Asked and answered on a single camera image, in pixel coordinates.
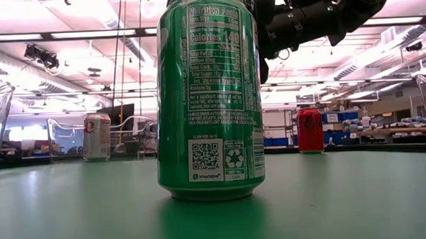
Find white plastic bottle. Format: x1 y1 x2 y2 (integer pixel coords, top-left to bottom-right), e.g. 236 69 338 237
361 107 373 132

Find wooden workbench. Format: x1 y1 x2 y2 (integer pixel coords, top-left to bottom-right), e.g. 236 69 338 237
355 125 426 136

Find silver ventilation duct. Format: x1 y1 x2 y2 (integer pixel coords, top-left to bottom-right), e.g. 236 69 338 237
330 23 426 82

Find black hanging cable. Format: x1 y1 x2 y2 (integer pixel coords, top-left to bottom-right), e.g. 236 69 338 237
106 0 127 103

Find green Sprite soda can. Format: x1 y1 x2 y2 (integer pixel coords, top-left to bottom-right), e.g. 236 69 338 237
150 0 267 204

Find blue storage crates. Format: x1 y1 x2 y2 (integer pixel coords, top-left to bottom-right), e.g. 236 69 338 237
263 135 299 148

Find small black camera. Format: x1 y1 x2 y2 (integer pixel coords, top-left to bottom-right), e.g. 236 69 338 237
405 40 424 53

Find silver Diet Coke soda can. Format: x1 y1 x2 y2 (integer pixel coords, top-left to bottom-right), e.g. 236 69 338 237
81 112 114 163

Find blue bin shelving unit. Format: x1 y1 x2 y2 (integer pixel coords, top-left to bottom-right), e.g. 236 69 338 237
321 110 362 147

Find black computer monitor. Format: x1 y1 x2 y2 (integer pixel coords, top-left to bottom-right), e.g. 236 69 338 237
96 103 137 133

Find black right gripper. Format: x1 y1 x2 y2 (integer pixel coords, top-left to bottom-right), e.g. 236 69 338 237
243 0 345 86

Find black crossbar with light strips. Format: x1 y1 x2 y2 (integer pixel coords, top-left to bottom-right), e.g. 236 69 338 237
0 14 426 45

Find black camera on bracket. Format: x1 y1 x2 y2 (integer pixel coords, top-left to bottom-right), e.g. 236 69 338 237
23 42 61 71

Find red Coca-Cola soda can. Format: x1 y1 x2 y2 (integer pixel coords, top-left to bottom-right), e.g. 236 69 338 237
295 106 325 155

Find black aluminium table frame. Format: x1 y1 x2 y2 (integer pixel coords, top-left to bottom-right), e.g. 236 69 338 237
0 138 426 172

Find white metal shelf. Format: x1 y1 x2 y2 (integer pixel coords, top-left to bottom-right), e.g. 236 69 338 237
261 107 297 148

